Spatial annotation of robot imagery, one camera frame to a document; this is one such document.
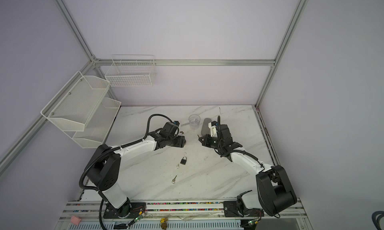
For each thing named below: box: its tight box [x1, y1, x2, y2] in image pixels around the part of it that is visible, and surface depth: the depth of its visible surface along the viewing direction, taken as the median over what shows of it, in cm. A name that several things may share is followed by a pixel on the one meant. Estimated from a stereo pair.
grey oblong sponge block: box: [201, 117, 212, 136], surface depth 106 cm
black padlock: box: [180, 156, 187, 165], surface depth 92 cm
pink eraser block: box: [70, 215, 81, 225], surface depth 70 cm
